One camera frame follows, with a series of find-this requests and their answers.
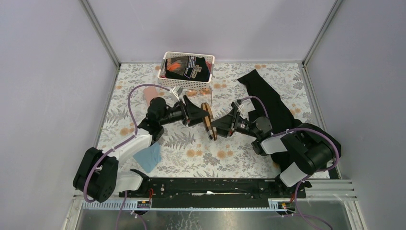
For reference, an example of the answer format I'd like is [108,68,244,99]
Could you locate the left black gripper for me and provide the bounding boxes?
[158,95,209,127]

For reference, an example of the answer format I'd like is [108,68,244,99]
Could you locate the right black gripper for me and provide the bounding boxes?
[208,106,259,138]

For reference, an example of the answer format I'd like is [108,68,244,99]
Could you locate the plaid glasses case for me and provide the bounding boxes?
[201,103,218,141]

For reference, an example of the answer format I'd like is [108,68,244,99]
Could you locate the pink glasses case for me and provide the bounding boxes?
[143,86,159,107]

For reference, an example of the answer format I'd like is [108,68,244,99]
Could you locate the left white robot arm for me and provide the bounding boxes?
[73,96,210,203]

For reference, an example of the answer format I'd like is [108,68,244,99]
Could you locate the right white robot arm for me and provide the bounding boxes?
[211,111,341,197]

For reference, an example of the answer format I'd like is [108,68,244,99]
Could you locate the orange lens sunglasses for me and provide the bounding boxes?
[185,88,213,105]

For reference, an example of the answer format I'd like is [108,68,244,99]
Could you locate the white plastic basket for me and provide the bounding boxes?
[157,51,215,90]

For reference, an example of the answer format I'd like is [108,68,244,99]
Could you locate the black packaged items in basket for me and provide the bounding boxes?
[164,56,210,82]

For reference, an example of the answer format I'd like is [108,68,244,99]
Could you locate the black garment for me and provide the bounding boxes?
[238,70,341,174]

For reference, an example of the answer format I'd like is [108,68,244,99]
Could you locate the left blue cleaning cloth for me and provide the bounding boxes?
[133,143,161,173]

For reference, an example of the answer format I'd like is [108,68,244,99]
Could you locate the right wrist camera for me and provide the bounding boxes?
[231,99,243,112]

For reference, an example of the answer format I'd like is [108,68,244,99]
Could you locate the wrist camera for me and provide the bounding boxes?
[231,99,243,112]
[169,86,183,101]

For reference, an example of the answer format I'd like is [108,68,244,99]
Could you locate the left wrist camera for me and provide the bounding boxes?
[169,86,183,101]

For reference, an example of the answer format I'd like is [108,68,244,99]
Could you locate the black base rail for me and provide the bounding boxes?
[127,177,306,208]

